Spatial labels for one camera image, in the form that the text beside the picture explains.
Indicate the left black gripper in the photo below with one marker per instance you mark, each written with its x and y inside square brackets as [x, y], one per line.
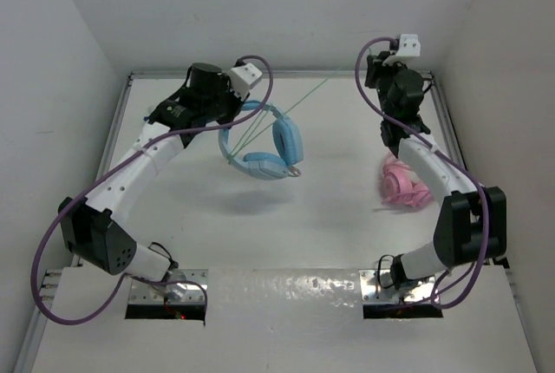
[223, 85]

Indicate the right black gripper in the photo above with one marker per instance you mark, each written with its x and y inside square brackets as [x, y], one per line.
[377, 68]

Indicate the light blue headphones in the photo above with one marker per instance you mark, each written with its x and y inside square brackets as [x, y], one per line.
[271, 148]

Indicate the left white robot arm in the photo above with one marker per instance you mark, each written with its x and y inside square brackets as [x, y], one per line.
[94, 227]

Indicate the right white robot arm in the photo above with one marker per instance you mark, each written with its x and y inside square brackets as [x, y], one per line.
[471, 227]

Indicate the pink headphones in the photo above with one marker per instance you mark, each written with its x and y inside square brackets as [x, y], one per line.
[399, 185]

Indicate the white front cover board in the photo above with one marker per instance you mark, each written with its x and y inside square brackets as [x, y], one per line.
[296, 321]

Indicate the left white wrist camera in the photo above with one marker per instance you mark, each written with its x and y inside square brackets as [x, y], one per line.
[243, 79]

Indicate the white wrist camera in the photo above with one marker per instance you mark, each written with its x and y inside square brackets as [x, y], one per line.
[407, 48]
[243, 79]

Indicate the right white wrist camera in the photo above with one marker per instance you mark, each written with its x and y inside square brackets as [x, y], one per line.
[407, 48]

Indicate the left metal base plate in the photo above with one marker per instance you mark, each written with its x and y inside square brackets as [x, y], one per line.
[179, 287]

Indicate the metal base plate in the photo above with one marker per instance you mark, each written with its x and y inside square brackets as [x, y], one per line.
[179, 287]
[377, 289]

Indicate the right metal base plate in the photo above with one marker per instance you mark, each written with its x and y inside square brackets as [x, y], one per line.
[377, 289]

